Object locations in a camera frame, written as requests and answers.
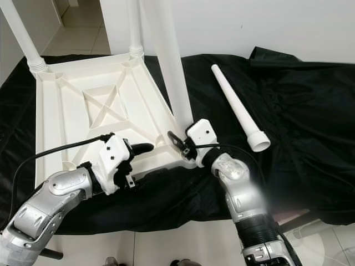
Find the grey robot right leg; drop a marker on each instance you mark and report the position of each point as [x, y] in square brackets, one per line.
[184, 262]

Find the black cloth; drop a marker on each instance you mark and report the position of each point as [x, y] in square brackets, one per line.
[310, 111]

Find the white door frame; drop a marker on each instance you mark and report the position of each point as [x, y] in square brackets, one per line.
[66, 11]

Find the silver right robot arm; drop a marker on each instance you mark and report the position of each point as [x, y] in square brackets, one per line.
[244, 194]

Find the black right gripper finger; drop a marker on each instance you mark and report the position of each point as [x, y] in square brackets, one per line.
[176, 141]

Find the white plastic table top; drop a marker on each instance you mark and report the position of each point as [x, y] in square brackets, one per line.
[66, 122]

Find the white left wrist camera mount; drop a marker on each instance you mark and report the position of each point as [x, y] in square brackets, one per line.
[116, 156]

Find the pink sheet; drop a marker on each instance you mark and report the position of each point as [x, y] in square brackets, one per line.
[294, 213]

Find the black metal stand leg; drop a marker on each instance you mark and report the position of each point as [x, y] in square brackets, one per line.
[52, 254]
[308, 223]

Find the white round lamp base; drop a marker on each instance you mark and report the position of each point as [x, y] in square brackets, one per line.
[330, 246]

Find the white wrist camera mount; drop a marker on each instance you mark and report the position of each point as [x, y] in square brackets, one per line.
[116, 156]
[201, 133]

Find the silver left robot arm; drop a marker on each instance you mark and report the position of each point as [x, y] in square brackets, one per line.
[50, 210]

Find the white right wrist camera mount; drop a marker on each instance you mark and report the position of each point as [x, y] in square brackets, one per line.
[201, 133]

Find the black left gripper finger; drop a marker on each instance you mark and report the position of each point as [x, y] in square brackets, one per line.
[142, 148]

